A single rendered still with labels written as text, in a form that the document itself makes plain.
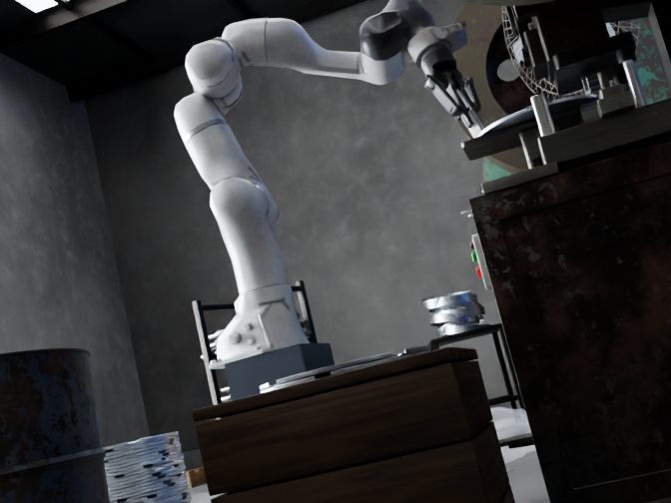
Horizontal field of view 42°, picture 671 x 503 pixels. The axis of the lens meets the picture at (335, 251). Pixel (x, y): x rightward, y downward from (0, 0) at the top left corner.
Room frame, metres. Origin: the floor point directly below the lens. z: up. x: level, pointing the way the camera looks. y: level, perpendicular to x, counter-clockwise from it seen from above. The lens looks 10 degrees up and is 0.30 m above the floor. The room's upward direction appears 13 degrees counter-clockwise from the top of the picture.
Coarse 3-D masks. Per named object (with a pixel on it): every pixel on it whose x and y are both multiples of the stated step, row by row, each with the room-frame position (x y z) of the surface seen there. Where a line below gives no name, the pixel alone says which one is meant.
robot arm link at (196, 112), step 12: (240, 84) 1.97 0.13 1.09; (192, 96) 1.91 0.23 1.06; (204, 96) 1.92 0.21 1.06; (228, 96) 1.95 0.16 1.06; (240, 96) 2.01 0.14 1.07; (180, 108) 1.91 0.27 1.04; (192, 108) 1.90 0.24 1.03; (204, 108) 1.90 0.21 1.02; (216, 108) 1.93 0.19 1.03; (228, 108) 2.01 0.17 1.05; (180, 120) 1.91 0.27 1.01; (192, 120) 1.89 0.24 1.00; (204, 120) 1.89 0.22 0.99; (216, 120) 1.90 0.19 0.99; (180, 132) 1.92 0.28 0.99; (192, 132) 1.89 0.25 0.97
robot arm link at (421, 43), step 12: (456, 24) 1.87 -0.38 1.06; (420, 36) 1.87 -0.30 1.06; (432, 36) 1.87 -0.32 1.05; (444, 36) 1.87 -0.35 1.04; (456, 36) 1.88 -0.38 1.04; (408, 48) 1.91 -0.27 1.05; (420, 48) 1.87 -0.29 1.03; (432, 48) 1.87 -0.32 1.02; (456, 48) 1.92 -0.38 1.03; (420, 60) 1.90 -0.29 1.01
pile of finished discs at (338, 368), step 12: (408, 348) 1.38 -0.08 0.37; (420, 348) 1.40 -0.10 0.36; (360, 360) 1.33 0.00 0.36; (372, 360) 1.34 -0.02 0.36; (384, 360) 1.35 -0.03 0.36; (312, 372) 1.34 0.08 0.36; (324, 372) 1.34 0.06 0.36; (336, 372) 1.33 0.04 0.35; (264, 384) 1.41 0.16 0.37; (276, 384) 1.38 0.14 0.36; (288, 384) 1.36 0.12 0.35
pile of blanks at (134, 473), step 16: (128, 448) 2.32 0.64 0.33; (144, 448) 2.34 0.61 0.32; (160, 448) 2.37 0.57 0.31; (176, 448) 2.43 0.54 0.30; (112, 464) 2.32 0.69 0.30; (128, 464) 2.32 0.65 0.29; (144, 464) 2.34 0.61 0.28; (160, 464) 2.36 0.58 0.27; (176, 464) 2.56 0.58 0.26; (112, 480) 2.32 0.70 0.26; (128, 480) 2.32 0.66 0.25; (144, 480) 2.34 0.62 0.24; (160, 480) 2.36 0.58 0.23; (176, 480) 2.40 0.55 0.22; (112, 496) 2.32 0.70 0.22; (128, 496) 2.32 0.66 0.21; (144, 496) 2.33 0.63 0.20; (160, 496) 2.47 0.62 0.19; (176, 496) 2.39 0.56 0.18
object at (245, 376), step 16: (272, 352) 1.84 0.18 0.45; (288, 352) 1.83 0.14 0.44; (304, 352) 1.83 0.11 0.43; (320, 352) 1.92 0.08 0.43; (240, 368) 1.86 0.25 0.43; (256, 368) 1.85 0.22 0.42; (272, 368) 1.84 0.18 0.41; (288, 368) 1.83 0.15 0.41; (304, 368) 1.82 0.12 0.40; (240, 384) 1.87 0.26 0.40; (256, 384) 1.86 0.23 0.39; (272, 384) 1.84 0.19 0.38
